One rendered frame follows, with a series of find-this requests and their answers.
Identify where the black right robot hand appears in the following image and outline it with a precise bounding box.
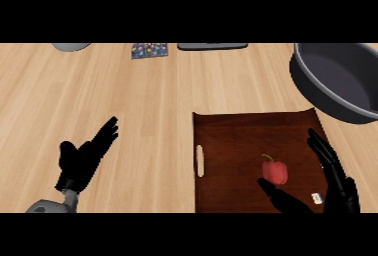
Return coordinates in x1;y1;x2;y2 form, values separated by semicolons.
255;128;361;214

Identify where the dark grey pot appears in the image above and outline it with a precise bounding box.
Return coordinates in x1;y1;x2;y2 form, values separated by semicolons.
287;42;378;125

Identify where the colourful patterned packet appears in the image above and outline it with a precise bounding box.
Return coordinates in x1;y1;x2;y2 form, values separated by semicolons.
129;42;169;60

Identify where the red bell pepper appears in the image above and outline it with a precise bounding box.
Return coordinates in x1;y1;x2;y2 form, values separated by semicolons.
259;153;289;186

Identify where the grey rounded object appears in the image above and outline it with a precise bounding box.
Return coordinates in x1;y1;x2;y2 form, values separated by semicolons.
50;42;92;53

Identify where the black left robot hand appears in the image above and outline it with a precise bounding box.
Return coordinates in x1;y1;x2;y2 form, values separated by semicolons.
52;116;119;194

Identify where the dark brown wooden tray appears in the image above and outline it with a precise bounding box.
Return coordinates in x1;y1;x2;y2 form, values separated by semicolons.
191;107;340;214

